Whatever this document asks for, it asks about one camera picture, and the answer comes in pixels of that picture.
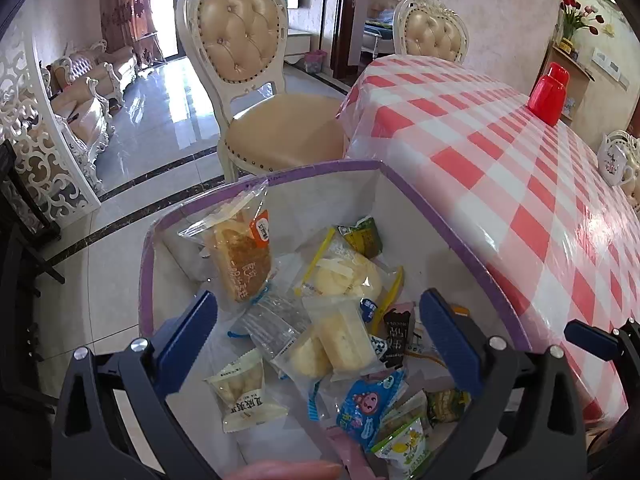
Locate small green snack packet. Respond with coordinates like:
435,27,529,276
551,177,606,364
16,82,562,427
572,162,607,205
381,390,430,428

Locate bed with blue sheet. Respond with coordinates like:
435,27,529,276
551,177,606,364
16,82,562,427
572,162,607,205
362,7,396,63

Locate black snack packet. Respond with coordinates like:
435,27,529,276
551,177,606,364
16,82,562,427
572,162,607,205
382,307,417,369

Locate blue cartoon snack packet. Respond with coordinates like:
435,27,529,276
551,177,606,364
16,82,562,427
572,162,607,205
336,370,407,453

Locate blue edged clear bun packet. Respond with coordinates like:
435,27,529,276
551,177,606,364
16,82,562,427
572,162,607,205
229,294,313,363

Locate artificial flowers in vase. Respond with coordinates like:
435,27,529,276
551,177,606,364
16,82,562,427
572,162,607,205
554,0,606,53

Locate yellow edged bun packet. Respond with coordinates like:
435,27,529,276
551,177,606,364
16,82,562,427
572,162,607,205
292,227,405,312

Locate person's left hand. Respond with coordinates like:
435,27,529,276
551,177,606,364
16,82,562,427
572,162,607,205
235,461,346,480

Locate cream tufted dining chair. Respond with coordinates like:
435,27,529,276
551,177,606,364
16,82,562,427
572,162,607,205
605,130,640,211
176,0,351,183
392,0,471,65

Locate white television cabinet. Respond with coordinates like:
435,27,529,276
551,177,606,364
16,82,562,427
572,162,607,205
282,30,313,66

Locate sponge cake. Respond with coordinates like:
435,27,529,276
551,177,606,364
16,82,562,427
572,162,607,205
177,182,278,312

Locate white floral teapot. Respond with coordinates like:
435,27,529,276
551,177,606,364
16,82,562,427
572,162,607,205
597,137,640,188

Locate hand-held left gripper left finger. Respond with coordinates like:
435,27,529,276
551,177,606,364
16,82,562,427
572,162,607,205
50,290,219,480

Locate brown curtain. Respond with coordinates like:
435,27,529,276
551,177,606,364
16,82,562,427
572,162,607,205
98,0,153,63

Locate white wall control panel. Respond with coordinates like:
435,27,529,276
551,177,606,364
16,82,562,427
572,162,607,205
590,47,622,78

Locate cream nut snack packet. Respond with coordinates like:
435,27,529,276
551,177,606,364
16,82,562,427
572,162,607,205
204,347,291,433

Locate wooden corner shelf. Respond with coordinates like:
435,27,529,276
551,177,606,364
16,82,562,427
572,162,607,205
542,42,596,121

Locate clear bread slice packet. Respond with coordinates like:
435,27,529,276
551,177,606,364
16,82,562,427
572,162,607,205
302,297,387,375
271,334,332,380

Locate pink snack packet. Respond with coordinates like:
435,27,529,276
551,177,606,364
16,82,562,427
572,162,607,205
327,425,401,480

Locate white lattice screen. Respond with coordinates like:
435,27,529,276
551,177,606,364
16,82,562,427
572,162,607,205
0,30,106,211

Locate cream tufted sofa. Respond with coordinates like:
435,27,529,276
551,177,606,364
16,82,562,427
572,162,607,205
50,42,138,106
50,95,116,193

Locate red thermos jug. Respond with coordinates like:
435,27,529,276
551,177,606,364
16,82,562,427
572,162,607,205
527,62,571,127

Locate dark wooden furniture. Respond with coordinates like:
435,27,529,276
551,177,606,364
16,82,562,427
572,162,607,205
0,140,63,411

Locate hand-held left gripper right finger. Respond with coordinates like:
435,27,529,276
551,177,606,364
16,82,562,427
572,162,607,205
419,287,628,480

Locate white box purple rim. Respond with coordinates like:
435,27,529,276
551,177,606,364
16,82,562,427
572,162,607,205
139,159,532,480

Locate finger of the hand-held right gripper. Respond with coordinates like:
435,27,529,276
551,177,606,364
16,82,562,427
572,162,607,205
565,316,640,363

